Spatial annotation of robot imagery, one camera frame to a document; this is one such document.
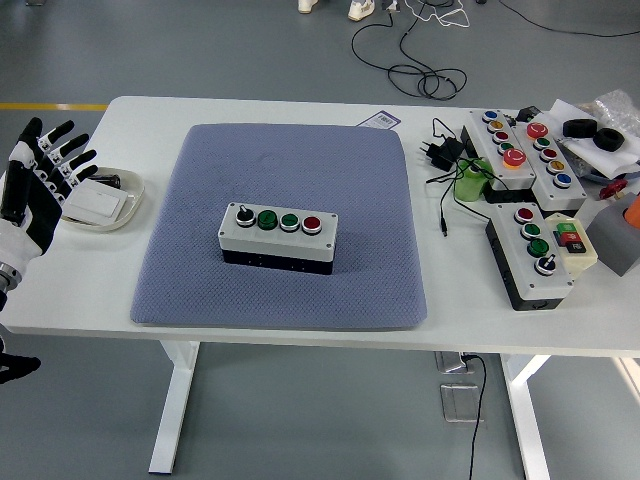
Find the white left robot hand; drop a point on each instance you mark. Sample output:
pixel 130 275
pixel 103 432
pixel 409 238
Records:
pixel 37 210

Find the four-button control box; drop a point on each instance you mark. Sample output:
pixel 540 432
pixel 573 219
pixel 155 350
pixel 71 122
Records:
pixel 280 245
pixel 547 285

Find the five-button box, mushroom button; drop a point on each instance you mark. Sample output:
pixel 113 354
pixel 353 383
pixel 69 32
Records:
pixel 565 195
pixel 520 172

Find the black bolt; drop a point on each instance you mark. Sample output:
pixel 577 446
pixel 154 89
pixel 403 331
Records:
pixel 107 179

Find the white oval dish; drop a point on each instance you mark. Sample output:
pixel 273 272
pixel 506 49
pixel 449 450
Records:
pixel 132 197

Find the yellow floor tape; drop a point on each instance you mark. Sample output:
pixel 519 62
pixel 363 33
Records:
pixel 50 106

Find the white table leg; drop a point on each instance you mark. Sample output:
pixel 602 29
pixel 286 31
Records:
pixel 525 425
pixel 172 400

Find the grey-blue textured mat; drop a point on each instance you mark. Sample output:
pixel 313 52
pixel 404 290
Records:
pixel 350 160

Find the purple-edged label card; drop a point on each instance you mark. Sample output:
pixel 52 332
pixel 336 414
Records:
pixel 380 119

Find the person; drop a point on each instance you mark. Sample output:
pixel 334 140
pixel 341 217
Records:
pixel 360 7

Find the metal floor outlet box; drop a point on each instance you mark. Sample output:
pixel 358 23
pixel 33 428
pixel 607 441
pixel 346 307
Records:
pixel 460 402
pixel 450 362

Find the small black connector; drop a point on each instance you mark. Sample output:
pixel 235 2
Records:
pixel 527 114

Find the white paper sheets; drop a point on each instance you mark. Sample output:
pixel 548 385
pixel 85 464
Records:
pixel 602 159

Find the red valve knob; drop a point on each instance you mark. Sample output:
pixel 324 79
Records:
pixel 612 189

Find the grey block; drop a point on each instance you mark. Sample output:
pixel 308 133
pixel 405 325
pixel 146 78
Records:
pixel 612 242

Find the clear plastic bag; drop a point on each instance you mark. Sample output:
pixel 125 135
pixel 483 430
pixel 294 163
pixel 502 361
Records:
pixel 617 106

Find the orange cylinder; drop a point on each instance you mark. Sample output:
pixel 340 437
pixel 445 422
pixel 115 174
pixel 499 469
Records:
pixel 634 212

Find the white wall switch plate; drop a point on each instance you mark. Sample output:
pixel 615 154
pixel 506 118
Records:
pixel 95 205

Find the beige red-green push switch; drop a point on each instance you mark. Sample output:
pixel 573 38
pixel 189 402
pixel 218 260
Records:
pixel 582 260

